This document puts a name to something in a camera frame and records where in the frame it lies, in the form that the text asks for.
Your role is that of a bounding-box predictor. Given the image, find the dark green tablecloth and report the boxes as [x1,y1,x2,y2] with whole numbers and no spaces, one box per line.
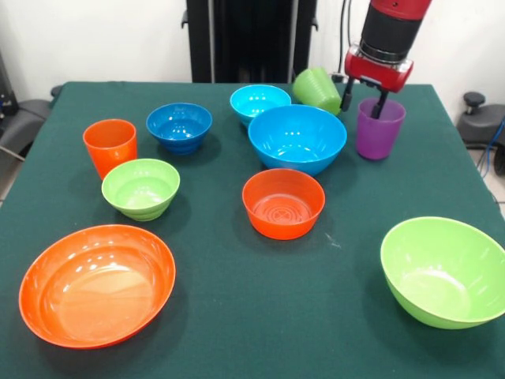
[0,81,505,379]

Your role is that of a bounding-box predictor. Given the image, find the orange cup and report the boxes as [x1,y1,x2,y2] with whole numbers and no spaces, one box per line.
[82,118,139,181]

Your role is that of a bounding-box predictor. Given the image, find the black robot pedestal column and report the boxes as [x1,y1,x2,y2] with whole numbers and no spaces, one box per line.
[181,0,319,84]

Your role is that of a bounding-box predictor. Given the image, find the blue cable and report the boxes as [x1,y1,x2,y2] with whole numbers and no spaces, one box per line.
[477,118,505,177]

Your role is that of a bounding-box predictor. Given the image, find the small orange bowl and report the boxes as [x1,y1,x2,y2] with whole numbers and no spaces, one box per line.
[241,168,327,241]

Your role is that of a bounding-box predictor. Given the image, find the small green bowl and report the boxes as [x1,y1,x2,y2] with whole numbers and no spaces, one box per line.
[101,158,181,222]

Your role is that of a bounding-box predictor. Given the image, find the large blue bowl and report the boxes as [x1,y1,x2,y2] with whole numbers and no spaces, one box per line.
[247,104,348,178]

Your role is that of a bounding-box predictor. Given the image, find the purple cup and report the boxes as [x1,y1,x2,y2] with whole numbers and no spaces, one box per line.
[356,98,407,160]

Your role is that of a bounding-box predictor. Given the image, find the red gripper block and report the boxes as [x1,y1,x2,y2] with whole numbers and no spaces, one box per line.
[339,46,415,120]

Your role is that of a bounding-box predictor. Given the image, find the large green bowl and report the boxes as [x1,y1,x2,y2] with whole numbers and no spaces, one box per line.
[380,216,505,331]

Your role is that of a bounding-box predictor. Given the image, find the small turquoise bowl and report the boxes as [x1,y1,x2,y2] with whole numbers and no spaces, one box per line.
[230,84,293,128]

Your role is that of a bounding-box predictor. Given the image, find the large orange bowl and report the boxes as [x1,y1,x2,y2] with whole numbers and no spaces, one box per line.
[18,223,177,350]

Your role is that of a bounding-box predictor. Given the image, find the black hanging cables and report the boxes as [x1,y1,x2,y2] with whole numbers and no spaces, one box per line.
[337,0,362,82]

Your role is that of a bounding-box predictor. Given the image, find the grey pedestal leg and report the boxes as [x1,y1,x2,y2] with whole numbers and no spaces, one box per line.
[457,92,505,147]
[0,98,54,159]

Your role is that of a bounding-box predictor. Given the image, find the dark blue bowl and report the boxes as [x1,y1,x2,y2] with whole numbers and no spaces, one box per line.
[145,102,214,156]

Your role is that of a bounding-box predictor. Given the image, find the green cup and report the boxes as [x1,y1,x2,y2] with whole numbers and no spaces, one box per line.
[292,67,342,116]

